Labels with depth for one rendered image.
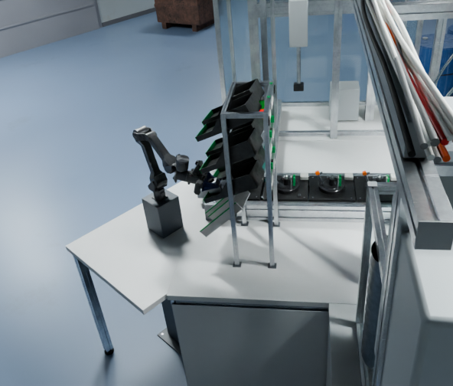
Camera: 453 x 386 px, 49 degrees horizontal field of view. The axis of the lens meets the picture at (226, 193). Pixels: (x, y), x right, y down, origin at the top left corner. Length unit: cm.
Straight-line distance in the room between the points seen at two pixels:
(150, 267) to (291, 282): 69
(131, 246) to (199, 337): 58
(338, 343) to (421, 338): 142
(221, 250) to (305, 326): 56
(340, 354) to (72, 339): 196
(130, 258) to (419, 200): 204
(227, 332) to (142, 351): 96
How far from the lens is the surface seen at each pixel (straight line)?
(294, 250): 252
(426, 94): 81
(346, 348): 211
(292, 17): 342
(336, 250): 253
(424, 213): 69
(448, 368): 76
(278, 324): 239
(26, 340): 365
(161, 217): 260
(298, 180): 284
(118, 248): 269
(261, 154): 235
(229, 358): 261
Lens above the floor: 249
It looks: 33 degrees down
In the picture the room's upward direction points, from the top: 6 degrees counter-clockwise
